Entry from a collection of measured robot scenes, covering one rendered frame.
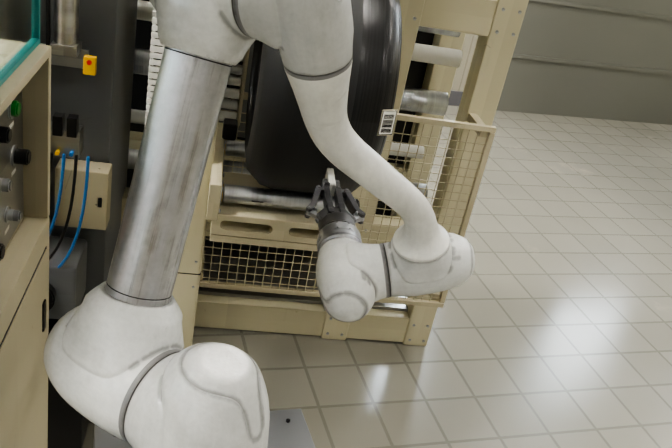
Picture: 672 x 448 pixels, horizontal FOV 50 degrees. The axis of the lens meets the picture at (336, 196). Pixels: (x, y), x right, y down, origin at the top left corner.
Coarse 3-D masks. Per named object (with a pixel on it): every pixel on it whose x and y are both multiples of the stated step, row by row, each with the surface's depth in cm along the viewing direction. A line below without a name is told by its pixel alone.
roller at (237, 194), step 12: (228, 192) 174; (240, 192) 175; (252, 192) 176; (264, 192) 176; (276, 192) 177; (288, 192) 178; (300, 192) 179; (252, 204) 177; (264, 204) 177; (276, 204) 177; (288, 204) 177; (300, 204) 178
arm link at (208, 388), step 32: (192, 352) 101; (224, 352) 102; (160, 384) 101; (192, 384) 96; (224, 384) 97; (256, 384) 100; (128, 416) 102; (160, 416) 98; (192, 416) 95; (224, 416) 96; (256, 416) 100
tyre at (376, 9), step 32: (352, 0) 155; (384, 0) 158; (384, 32) 155; (256, 64) 197; (352, 64) 152; (384, 64) 154; (256, 96) 160; (288, 96) 152; (352, 96) 153; (384, 96) 156; (256, 128) 159; (288, 128) 155; (256, 160) 166; (288, 160) 161; (320, 160) 161
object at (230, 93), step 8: (248, 56) 207; (240, 64) 222; (232, 72) 209; (240, 72) 209; (232, 80) 211; (240, 80) 212; (232, 88) 213; (240, 88) 218; (224, 96) 212; (232, 96) 212; (240, 96) 212; (224, 104) 214; (232, 104) 215; (240, 104) 213; (224, 112) 215; (232, 112) 216; (240, 112) 214; (240, 120) 216
